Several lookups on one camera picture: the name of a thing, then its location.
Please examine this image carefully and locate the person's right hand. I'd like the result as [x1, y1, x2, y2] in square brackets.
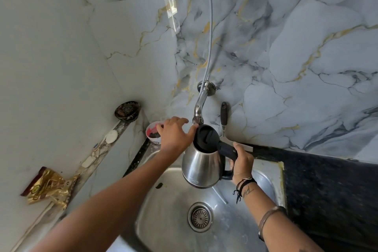
[229, 142, 255, 186]

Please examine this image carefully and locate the person's left hand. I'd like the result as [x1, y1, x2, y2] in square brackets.
[156, 117, 199, 155]

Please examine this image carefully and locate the stainless steel electric kettle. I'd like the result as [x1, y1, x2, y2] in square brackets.
[181, 124, 238, 189]

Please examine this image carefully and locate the person's left forearm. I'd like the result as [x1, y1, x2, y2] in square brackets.
[30, 150, 181, 252]

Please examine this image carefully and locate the person's right forearm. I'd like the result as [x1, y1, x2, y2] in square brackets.
[235, 179, 325, 252]

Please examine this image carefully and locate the small white bowl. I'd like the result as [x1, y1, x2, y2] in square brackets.
[145, 121, 165, 145]

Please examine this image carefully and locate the round dark dish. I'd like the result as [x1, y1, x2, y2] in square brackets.
[115, 101, 141, 122]

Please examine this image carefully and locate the metal bangle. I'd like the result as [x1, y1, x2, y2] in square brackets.
[258, 206, 287, 242]

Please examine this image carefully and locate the metal sink drain strainer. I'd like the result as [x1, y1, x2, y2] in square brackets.
[187, 202, 214, 233]

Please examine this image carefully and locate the round white soap piece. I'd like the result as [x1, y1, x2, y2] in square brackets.
[105, 130, 119, 144]

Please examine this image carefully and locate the stainless steel sink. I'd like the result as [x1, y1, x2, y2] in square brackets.
[120, 150, 286, 252]

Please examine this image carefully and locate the oblong white soap piece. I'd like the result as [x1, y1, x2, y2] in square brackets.
[81, 156, 97, 169]

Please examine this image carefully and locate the gold foil wrapper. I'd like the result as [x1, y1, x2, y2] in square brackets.
[21, 167, 81, 210]

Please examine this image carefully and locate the chrome wall tap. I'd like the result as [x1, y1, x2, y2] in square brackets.
[193, 81, 217, 125]

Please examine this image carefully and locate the black handled kitchen utensil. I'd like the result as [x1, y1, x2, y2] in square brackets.
[220, 101, 229, 139]

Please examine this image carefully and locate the black thread bracelet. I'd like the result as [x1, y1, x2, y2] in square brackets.
[233, 177, 257, 204]

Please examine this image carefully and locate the grey hose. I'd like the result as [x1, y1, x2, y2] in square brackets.
[205, 0, 214, 84]

